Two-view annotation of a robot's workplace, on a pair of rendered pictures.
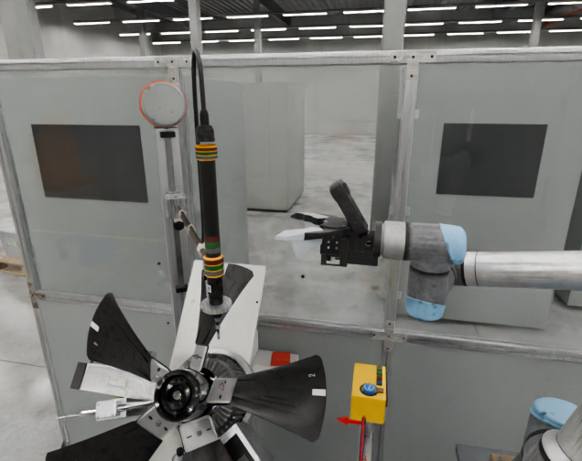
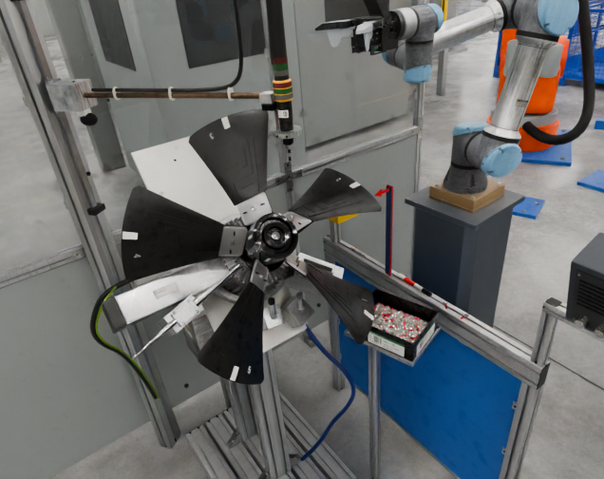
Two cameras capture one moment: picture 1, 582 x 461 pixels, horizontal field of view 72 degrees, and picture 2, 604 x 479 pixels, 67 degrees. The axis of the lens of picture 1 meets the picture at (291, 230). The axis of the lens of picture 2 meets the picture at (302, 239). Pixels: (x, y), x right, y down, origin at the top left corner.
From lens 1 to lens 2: 0.94 m
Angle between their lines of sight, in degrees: 43
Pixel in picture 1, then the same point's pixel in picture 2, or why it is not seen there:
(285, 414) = (352, 205)
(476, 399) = not seen: hidden behind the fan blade
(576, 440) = (508, 116)
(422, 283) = (424, 50)
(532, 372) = (378, 161)
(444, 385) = not seen: hidden behind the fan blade
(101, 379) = (145, 298)
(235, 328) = (222, 198)
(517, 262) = (448, 27)
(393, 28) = not seen: outside the picture
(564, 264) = (472, 19)
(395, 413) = (306, 244)
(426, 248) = (427, 21)
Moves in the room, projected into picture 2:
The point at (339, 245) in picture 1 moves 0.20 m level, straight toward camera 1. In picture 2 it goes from (378, 35) to (448, 40)
